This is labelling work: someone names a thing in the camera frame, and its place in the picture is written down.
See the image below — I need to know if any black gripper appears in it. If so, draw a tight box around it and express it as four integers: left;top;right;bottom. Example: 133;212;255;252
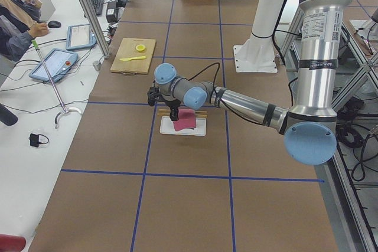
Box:
165;100;181;122

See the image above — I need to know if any pink fleece cloth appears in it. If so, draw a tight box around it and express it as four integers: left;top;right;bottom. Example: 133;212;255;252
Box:
173;109;197;131

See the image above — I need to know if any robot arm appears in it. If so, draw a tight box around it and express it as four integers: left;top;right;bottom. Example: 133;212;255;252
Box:
148;0;352;165

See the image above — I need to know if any wooden chopstick two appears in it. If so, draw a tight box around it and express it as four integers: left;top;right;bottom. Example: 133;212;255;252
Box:
157;112;208;118

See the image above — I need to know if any white rectangular tray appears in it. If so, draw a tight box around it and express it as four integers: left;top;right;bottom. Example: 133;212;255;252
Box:
159;116;207;136

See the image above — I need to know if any wooden chopstick one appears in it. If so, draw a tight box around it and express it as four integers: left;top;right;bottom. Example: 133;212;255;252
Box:
158;109;207;115

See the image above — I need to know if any yellow plastic knife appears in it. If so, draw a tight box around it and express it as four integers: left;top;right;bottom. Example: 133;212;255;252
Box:
119;55;146;62

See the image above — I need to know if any yellow lemon slice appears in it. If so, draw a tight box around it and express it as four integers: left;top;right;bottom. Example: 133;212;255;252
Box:
135;44;146;52

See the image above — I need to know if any wooden cutting board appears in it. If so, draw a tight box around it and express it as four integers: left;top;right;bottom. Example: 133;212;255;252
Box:
110;38;156;74

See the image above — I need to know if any reacher grabber tool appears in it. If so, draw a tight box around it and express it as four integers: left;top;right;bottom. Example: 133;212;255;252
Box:
31;40;83;129

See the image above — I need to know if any black power adapter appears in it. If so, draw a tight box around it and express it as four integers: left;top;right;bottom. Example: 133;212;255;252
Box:
106;1;118;23

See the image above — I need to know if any far teach pendant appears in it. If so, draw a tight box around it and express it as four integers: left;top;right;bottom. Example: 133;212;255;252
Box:
66;24;96;51

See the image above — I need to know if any teach pendant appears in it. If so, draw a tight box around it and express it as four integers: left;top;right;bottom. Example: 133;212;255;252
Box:
66;24;96;51
29;48;79;83

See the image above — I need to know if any near teach pendant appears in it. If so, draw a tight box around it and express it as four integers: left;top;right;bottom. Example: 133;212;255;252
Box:
29;48;79;83

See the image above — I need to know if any black computer mouse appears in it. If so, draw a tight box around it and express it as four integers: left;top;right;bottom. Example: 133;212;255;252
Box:
47;21;61;28

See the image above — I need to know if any seated person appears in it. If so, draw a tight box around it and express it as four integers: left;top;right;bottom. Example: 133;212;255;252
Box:
1;0;49;61

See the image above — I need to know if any red bottle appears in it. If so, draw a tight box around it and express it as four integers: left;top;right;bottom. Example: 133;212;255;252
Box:
0;234;26;252

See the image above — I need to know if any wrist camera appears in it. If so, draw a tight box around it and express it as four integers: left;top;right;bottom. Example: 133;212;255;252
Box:
147;86;162;106

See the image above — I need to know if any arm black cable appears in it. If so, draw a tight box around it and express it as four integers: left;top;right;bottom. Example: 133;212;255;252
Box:
188;62;284;125

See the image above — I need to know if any white pedestal column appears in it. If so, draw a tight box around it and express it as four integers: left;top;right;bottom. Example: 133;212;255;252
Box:
233;0;285;73

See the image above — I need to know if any black clip with cable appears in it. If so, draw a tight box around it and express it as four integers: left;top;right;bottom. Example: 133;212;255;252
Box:
29;133;50;148

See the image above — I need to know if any aluminium frame post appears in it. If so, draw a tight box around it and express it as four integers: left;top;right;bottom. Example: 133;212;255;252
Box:
79;0;110;59

